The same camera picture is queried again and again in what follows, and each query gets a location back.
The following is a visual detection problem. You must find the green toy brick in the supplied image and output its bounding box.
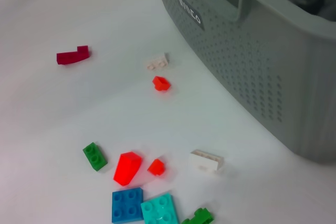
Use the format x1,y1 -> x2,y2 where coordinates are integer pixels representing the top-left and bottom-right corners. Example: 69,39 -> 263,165
82,142 -> 108,172
181,207 -> 214,224

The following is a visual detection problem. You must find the dark red curved toy brick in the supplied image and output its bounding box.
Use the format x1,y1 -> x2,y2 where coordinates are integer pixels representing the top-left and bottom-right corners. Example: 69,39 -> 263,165
56,45 -> 90,65

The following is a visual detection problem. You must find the grey-green perforated storage bin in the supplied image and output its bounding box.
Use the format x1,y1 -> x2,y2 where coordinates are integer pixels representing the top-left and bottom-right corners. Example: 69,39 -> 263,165
151,0 -> 336,166

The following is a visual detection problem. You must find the blue square toy plate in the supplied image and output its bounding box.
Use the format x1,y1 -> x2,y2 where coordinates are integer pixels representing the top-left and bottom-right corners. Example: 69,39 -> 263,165
112,187 -> 144,223

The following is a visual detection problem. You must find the teal square toy plate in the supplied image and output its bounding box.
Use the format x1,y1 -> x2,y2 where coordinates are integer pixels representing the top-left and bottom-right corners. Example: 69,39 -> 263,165
140,193 -> 180,224

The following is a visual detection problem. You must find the white toy brick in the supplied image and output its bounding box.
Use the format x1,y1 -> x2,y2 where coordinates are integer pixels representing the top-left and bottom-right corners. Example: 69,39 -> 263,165
187,149 -> 225,175
145,52 -> 170,71

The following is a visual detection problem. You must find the red slope toy brick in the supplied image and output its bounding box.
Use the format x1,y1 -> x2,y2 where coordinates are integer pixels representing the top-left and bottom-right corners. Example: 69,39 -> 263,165
113,151 -> 144,187

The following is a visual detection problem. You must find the small red toy brick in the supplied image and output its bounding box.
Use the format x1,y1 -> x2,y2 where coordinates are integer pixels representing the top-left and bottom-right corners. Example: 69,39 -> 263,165
146,158 -> 166,177
152,76 -> 171,92

